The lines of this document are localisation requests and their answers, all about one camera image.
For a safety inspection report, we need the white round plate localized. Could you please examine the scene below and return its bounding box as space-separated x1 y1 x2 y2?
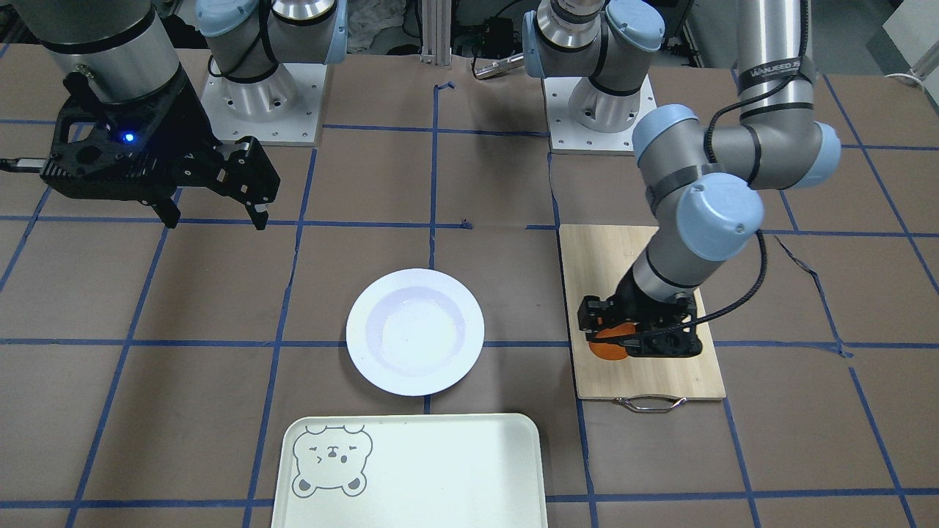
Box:
346 268 484 397

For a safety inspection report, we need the aluminium frame post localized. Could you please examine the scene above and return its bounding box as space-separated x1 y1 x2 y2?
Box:
420 0 452 69

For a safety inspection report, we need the orange fruit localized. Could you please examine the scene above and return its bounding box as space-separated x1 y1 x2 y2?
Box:
588 322 637 361

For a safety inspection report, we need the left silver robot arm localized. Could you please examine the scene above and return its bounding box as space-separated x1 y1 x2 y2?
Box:
522 1 841 360

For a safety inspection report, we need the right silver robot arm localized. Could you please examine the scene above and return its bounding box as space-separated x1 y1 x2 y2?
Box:
2 1 348 230

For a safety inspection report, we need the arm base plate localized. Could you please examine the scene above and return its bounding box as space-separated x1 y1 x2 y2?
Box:
543 77 657 156
201 63 329 147

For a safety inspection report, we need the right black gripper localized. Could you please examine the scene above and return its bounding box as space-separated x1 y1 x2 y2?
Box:
40 70 281 230

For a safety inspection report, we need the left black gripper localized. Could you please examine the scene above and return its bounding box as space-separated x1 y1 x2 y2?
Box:
577 271 700 359

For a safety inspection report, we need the cream bear tray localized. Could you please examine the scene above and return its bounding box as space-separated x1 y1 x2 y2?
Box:
271 412 549 527

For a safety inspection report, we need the bamboo cutting board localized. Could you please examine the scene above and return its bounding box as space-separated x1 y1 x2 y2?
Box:
559 224 726 412

